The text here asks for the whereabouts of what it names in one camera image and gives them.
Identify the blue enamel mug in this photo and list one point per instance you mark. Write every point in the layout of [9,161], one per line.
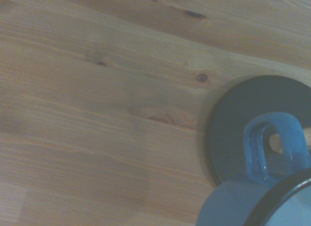
[233,204]

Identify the black round plate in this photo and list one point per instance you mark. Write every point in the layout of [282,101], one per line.
[245,102]

